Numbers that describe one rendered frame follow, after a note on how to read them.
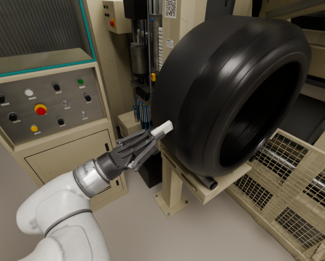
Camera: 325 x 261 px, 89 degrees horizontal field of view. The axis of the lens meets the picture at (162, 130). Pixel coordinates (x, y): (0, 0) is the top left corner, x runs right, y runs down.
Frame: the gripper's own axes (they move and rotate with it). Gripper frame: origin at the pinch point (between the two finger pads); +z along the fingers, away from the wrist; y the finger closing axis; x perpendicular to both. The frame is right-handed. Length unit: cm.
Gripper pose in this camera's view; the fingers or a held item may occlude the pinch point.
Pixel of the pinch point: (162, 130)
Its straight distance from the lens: 50.7
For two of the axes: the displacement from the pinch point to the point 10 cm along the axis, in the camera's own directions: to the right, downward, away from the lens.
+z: 8.0, -5.4, 2.5
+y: -5.5, -5.2, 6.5
